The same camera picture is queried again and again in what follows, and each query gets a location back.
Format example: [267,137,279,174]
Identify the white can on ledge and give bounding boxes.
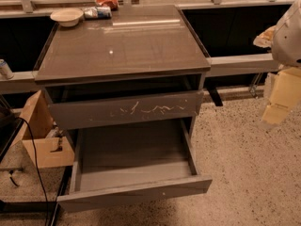
[0,59,14,79]

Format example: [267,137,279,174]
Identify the grey drawer cabinet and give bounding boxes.
[33,4,212,186]

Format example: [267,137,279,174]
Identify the red snack bag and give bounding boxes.
[95,0,119,10]

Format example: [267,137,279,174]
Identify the grey drawer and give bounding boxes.
[49,90,203,130]
[57,119,212,212]

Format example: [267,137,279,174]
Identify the cardboard box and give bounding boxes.
[13,90,74,169]

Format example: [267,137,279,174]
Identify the black cable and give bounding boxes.
[17,116,51,226]

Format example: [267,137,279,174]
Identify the black stand frame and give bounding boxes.
[0,166,71,226]

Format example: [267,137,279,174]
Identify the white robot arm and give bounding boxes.
[253,0,301,127]

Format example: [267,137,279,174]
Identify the grey top drawer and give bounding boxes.
[49,90,203,130]

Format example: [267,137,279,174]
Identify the white bowl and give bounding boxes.
[50,8,84,27]

